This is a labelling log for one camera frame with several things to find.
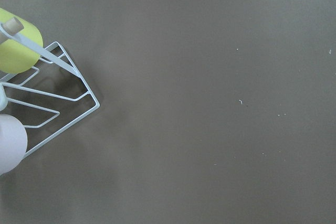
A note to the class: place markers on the yellow cup on rack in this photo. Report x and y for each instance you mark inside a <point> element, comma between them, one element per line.
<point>16,58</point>

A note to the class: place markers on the pink cup on rack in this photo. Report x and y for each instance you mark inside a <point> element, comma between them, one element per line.
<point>13,142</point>

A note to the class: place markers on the white wire cup rack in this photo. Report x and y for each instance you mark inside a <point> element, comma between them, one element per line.
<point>49,97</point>

